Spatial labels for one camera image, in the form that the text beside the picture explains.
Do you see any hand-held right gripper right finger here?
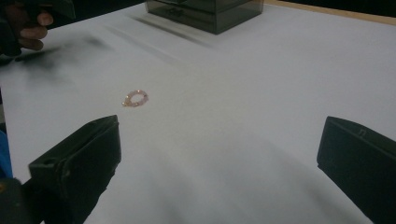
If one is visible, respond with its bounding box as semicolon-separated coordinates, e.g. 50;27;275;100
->
316;116;396;224

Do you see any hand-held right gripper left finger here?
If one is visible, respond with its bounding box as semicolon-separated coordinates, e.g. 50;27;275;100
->
28;114;122;224

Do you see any pink beaded bracelet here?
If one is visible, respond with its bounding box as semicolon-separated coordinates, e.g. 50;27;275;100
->
121;89;149;108

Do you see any dark transparent drawer box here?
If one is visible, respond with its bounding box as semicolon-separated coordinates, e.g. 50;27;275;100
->
145;0;265;35

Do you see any blue cloth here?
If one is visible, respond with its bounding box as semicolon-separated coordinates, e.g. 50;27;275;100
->
0;130;14;179

